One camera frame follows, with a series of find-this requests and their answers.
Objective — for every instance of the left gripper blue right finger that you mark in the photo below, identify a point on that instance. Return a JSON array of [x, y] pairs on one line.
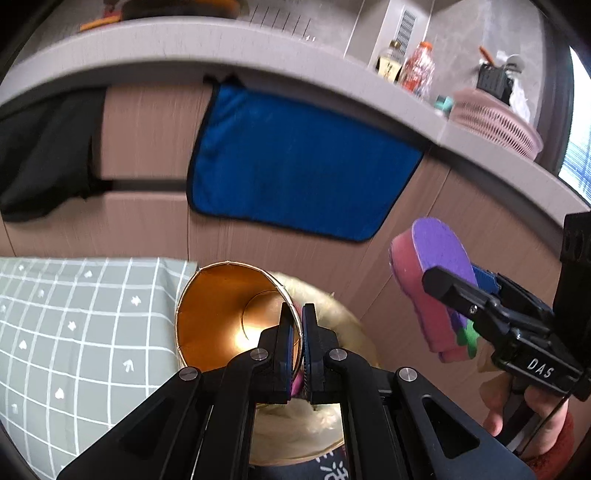
[[318, 341]]

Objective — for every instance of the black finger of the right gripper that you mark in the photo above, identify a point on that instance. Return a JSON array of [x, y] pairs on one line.
[[460, 295]]

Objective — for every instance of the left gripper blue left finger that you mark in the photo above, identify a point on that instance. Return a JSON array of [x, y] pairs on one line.
[[276, 377]]

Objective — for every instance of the purple pink eggplant sponge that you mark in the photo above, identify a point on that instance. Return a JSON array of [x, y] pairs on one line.
[[427, 260]]

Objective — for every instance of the red gold paper cup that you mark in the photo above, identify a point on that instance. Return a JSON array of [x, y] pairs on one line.
[[224, 309]]

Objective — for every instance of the grey kitchen countertop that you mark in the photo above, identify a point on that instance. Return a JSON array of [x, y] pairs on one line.
[[140, 45]]

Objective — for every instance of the right hand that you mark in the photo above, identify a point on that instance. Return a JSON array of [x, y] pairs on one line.
[[495, 394]]

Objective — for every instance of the red fuzzy right sleeve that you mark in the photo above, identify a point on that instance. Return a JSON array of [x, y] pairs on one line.
[[549, 465]]

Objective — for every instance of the pink plastic basket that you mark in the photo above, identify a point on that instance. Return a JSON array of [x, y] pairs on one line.
[[495, 121]]

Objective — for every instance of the blue hanging towel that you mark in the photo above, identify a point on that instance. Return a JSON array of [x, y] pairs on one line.
[[273, 160]]

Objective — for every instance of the grey checked tablecloth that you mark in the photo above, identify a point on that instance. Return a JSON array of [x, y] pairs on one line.
[[83, 342]]

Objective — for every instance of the black utensil holder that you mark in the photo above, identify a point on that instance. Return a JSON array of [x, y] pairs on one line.
[[496, 82]]

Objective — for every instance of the red label drink bottle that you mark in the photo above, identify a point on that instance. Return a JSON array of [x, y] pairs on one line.
[[418, 72]]

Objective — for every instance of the yellow sauce bottle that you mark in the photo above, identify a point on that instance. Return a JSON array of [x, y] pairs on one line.
[[390, 61]]

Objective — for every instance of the black hanging cloth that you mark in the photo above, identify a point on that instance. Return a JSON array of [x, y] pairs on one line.
[[47, 153]]

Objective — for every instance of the black wok on counter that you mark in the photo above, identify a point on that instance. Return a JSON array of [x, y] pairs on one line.
[[137, 9]]

